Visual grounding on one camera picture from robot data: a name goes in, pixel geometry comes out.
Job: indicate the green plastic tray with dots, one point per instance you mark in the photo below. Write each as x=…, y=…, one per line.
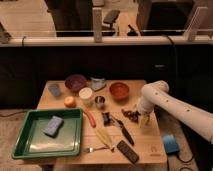
x=33, y=143

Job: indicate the wooden table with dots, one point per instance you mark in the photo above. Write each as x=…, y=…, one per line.
x=147, y=140

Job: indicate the dark red grape bunch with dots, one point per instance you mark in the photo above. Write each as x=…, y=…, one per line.
x=131, y=115

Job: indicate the purple bowl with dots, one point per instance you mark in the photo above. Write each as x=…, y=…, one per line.
x=75, y=82

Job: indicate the blue sponge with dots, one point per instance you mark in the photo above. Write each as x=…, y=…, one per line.
x=53, y=126

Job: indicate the yellow corn cob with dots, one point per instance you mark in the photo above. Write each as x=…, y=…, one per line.
x=104, y=137

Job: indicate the blue tape roll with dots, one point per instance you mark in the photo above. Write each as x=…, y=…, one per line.
x=170, y=144

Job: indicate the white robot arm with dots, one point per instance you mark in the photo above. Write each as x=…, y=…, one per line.
x=156, y=94

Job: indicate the white paper cup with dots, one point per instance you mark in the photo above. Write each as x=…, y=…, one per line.
x=86, y=95

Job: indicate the orange bowl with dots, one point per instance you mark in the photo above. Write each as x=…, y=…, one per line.
x=119, y=90

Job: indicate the black remote control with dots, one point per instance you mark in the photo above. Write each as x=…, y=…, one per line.
x=128, y=152

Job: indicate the orange fruit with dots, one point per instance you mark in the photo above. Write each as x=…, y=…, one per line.
x=70, y=102

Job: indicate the blue plastic cup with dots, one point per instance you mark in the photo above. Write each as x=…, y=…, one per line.
x=54, y=89

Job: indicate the black binder clip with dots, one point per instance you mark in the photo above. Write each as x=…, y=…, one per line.
x=106, y=118

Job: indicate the silver fork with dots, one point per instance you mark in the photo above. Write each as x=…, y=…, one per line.
x=91, y=149

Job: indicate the black handled knife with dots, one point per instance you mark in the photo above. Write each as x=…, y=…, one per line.
x=123, y=129

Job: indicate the orange carrot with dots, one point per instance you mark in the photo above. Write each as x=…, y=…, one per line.
x=90, y=117

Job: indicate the small metal cup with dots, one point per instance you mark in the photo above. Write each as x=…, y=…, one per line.
x=100, y=102

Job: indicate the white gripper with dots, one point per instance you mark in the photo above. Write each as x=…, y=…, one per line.
x=144, y=107

